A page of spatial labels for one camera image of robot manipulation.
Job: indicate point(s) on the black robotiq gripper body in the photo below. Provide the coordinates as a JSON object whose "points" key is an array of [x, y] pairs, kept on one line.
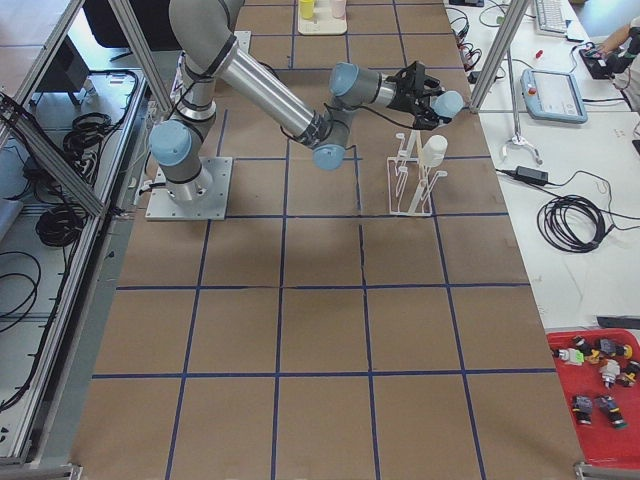
{"points": [[404, 103]]}

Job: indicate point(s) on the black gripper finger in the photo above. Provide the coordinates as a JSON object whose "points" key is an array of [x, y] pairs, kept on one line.
{"points": [[431, 118], [433, 89]]}

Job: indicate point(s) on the light blue plastic cup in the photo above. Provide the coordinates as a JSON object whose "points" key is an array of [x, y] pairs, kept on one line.
{"points": [[448, 104]]}

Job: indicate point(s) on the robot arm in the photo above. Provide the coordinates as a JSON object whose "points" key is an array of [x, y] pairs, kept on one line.
{"points": [[205, 31]]}

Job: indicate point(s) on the pink plastic cup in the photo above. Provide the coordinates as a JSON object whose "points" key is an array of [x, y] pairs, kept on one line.
{"points": [[338, 9]]}

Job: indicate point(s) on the yellow plastic cup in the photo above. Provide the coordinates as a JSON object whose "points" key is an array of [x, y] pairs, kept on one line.
{"points": [[306, 9]]}

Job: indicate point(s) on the metal claw tool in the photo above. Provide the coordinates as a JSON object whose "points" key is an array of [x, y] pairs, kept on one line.
{"points": [[517, 142]]}

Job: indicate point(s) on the black power adapter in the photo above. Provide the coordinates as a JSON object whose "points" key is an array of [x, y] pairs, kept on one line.
{"points": [[531, 176]]}

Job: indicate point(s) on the cream bunny tray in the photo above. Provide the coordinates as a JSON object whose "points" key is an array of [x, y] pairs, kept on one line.
{"points": [[323, 23]]}

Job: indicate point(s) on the blue teach pendant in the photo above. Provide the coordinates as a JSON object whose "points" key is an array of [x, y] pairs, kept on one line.
{"points": [[553, 96]]}

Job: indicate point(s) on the white keyboard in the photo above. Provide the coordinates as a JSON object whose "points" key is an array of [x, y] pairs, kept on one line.
{"points": [[550, 17]]}

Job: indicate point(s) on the black pen tool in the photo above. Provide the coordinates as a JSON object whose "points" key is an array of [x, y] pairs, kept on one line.
{"points": [[623, 322]]}

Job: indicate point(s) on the red parts bin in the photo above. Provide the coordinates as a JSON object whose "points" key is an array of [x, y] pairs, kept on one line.
{"points": [[602, 443]]}

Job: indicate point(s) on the white wire cup rack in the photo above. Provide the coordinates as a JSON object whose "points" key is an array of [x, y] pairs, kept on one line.
{"points": [[410, 183]]}

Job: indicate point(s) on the aluminium frame post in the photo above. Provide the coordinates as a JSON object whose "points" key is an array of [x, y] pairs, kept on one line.
{"points": [[494, 57]]}

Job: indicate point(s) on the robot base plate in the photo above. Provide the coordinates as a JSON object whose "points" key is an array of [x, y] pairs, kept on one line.
{"points": [[204, 198]]}

